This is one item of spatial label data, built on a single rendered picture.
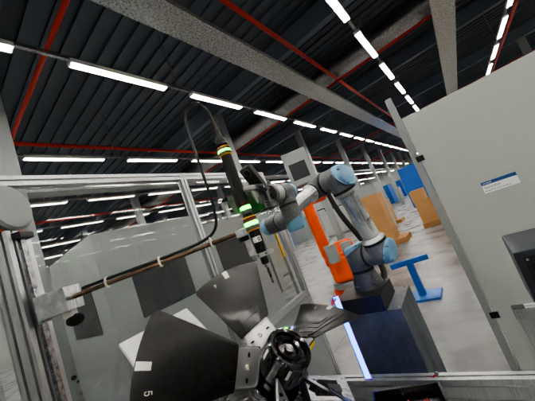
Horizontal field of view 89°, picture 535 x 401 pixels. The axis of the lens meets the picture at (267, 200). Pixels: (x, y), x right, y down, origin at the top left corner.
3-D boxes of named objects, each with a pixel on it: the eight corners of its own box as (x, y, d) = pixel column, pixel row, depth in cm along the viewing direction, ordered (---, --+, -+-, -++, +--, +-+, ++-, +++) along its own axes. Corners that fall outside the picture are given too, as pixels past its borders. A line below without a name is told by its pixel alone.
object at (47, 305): (34, 326, 77) (27, 297, 78) (54, 319, 84) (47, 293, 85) (69, 313, 78) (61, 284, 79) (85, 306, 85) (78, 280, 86)
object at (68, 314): (64, 330, 79) (59, 314, 79) (73, 326, 82) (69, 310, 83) (80, 324, 79) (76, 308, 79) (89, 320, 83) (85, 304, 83)
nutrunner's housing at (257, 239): (259, 266, 80) (208, 128, 86) (260, 265, 84) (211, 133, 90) (271, 262, 80) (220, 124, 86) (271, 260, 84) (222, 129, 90)
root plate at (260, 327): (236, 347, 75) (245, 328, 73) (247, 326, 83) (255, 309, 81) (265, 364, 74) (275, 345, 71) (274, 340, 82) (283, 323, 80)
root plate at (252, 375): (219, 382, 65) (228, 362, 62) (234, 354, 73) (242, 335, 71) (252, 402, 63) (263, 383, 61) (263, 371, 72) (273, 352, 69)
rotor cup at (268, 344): (239, 387, 67) (256, 352, 63) (257, 345, 81) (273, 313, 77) (291, 420, 65) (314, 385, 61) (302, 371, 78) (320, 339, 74)
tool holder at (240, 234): (245, 263, 79) (233, 231, 80) (247, 261, 86) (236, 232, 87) (274, 252, 79) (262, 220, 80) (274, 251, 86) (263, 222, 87)
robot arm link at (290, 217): (292, 231, 113) (283, 207, 115) (311, 224, 105) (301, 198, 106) (279, 236, 108) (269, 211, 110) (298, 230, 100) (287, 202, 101)
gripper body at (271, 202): (265, 208, 86) (283, 204, 97) (255, 183, 88) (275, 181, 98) (247, 216, 91) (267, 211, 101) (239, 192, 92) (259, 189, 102)
